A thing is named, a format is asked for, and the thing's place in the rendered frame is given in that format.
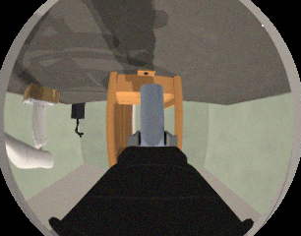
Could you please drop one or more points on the light brown wooden shelving unit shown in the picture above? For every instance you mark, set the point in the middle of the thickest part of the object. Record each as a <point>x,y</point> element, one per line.
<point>126,89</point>

